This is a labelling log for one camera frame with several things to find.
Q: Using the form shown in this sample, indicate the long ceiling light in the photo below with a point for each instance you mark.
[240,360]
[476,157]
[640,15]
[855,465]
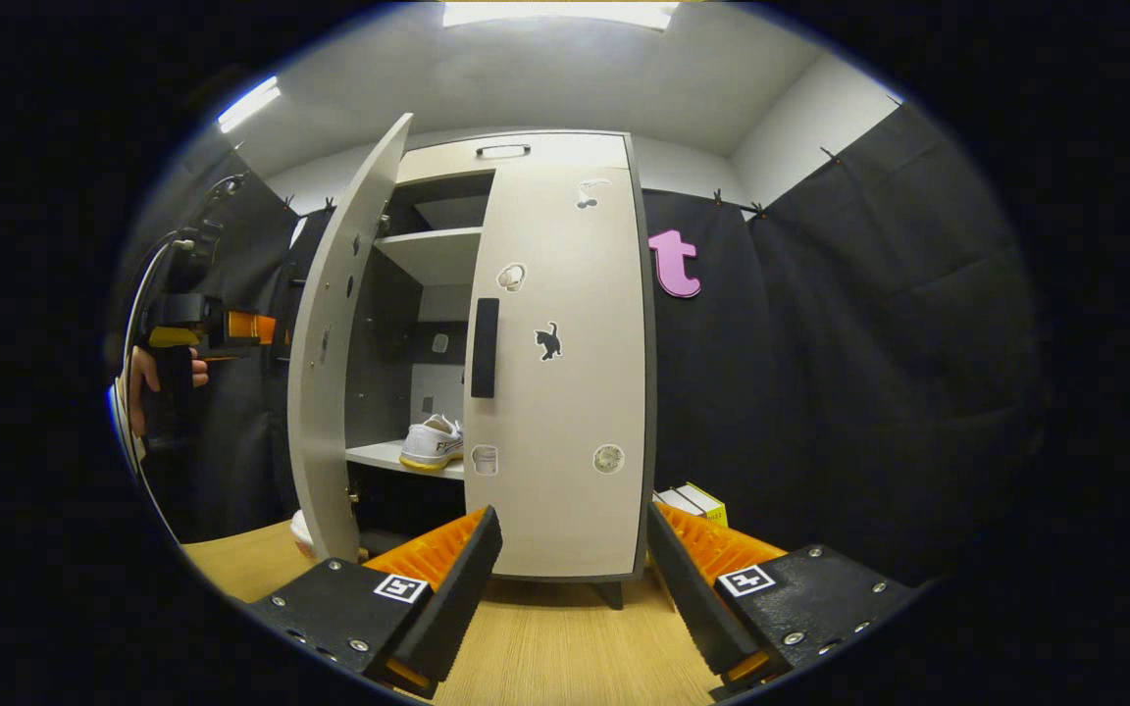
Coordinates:
[560,12]

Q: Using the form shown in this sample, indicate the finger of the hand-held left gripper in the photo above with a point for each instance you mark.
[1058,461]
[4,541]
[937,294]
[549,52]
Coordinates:
[251,328]

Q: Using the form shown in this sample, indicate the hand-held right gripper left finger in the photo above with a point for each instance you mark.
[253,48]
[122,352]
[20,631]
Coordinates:
[457,588]

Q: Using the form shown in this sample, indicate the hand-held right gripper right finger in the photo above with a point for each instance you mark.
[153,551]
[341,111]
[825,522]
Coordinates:
[688,598]

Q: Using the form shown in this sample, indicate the white round object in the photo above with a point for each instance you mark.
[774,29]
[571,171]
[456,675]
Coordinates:
[302,534]

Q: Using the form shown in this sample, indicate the white shoe cabinet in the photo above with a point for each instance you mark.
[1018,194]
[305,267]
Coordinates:
[428,255]

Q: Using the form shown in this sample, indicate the white cabinet door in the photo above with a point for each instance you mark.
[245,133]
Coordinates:
[565,412]
[330,422]

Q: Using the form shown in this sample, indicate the black backdrop cloth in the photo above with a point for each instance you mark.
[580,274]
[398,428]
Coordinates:
[869,343]

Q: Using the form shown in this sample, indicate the white shoe yellow sole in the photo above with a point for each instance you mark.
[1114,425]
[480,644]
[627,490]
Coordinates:
[433,446]

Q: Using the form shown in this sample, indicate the small ceiling light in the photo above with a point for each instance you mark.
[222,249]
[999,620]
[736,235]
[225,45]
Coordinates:
[249,103]

